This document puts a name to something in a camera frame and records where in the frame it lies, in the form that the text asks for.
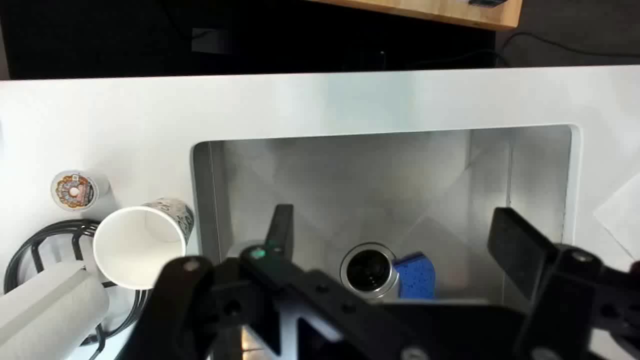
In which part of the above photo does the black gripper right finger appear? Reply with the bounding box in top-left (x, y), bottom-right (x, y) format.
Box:
top-left (485, 205), bottom-right (640, 360)

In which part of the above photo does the stainless steel sink basin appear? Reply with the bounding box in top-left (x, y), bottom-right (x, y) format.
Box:
top-left (189, 123), bottom-right (580, 309)

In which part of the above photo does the black cable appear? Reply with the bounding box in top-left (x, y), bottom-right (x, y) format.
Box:
top-left (497, 27), bottom-right (640, 63)

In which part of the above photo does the round metal sink drain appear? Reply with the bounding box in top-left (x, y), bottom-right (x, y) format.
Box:
top-left (337, 240), bottom-right (401, 301)

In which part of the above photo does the white paper sheet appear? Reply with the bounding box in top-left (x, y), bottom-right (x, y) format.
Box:
top-left (592, 174), bottom-right (640, 260)

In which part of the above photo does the wooden table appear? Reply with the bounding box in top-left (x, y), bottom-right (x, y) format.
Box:
top-left (308, 0), bottom-right (525, 31)

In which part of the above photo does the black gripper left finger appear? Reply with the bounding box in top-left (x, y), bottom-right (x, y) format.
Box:
top-left (118, 202), bottom-right (427, 360)

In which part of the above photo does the white paper towel roll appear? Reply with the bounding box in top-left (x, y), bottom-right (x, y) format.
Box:
top-left (0, 260), bottom-right (111, 360)

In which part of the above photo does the blue sponge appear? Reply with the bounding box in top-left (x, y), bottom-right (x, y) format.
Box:
top-left (391, 249), bottom-right (439, 301)

